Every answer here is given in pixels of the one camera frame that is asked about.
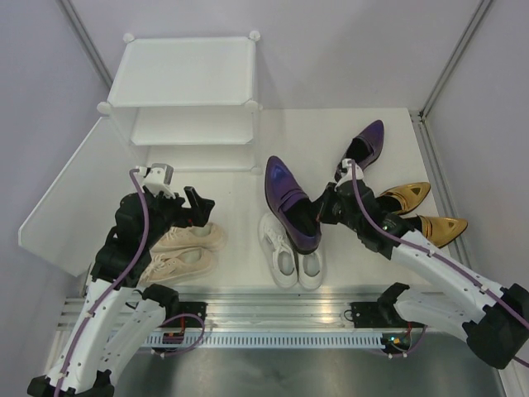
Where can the white plastic shoe cabinet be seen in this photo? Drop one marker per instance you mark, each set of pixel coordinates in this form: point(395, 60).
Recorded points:
point(191, 103)

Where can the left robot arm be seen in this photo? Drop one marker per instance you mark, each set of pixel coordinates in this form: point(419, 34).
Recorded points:
point(94, 356)

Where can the left white sneaker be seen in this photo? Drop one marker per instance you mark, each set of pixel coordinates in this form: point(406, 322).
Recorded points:
point(277, 251)

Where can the white cabinet door panel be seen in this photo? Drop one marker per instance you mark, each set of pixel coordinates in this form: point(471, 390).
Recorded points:
point(71, 221)

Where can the upper beige sneaker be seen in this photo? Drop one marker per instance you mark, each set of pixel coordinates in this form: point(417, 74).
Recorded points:
point(211, 237)

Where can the white slotted cable duct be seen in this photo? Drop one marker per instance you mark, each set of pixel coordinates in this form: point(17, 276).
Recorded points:
point(287, 340)

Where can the purple loafer shoe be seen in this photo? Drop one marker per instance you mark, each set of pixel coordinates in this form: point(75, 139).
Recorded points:
point(365, 148)
point(291, 206)

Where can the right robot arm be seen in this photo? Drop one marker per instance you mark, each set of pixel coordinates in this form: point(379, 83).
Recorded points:
point(492, 319)

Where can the lower beige sneaker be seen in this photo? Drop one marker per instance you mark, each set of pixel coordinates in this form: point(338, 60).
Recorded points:
point(175, 267)

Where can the right white sneaker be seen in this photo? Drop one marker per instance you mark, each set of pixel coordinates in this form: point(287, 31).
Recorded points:
point(311, 268)

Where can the upper gold pointed shoe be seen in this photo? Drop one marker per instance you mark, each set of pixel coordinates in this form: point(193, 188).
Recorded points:
point(403, 199)

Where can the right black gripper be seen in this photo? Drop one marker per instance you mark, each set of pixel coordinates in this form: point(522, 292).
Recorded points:
point(323, 213)

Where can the aluminium frame post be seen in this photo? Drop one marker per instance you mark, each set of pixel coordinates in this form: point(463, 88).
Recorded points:
point(80, 31)
point(462, 45)

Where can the gold pointed shoe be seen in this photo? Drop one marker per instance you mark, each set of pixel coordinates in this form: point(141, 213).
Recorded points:
point(440, 231)
point(403, 199)

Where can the aluminium rail base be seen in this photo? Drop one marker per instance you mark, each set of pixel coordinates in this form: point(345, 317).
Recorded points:
point(251, 300)

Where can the left aluminium frame post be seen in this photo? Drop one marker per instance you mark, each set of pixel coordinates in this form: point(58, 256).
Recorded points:
point(80, 31)

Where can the beige sneaker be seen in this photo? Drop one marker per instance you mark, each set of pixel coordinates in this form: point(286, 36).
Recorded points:
point(211, 237)
point(175, 267)

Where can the right aluminium frame post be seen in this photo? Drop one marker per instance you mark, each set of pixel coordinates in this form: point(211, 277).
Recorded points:
point(462, 45)

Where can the white sneaker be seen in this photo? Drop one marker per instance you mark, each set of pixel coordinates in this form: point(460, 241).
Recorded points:
point(277, 251)
point(311, 268)

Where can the lower gold pointed shoe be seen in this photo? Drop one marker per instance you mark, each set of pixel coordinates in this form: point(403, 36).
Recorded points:
point(440, 231)

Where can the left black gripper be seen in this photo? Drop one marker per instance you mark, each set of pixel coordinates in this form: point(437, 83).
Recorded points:
point(195, 216)

